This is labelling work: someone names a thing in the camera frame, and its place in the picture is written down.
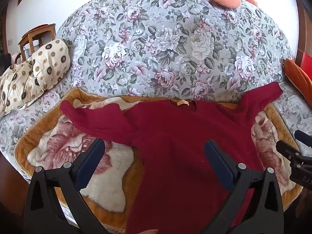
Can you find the red box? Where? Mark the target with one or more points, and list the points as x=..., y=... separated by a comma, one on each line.
x=307, y=61

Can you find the rose print fleece blanket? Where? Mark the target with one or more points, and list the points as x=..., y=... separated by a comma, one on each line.
x=109, y=175

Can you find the cream medallion print pillow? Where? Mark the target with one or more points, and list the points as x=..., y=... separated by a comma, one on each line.
x=50, y=63
x=17, y=87

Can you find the wooden chair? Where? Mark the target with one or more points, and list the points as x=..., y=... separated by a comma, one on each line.
x=36, y=34

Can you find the orange cushion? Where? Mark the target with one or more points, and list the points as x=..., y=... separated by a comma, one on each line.
x=298, y=78

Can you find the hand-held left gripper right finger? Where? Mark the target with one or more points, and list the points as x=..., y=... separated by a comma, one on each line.
x=219, y=165

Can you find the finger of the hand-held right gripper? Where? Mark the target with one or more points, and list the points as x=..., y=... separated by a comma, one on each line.
x=304, y=139
x=288, y=151

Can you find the dark red sweater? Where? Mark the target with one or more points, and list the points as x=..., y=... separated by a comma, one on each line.
x=170, y=151

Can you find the floral sofa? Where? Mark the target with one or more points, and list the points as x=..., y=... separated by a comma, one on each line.
x=158, y=41

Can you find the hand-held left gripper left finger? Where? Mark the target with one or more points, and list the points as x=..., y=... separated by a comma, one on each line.
x=91, y=160

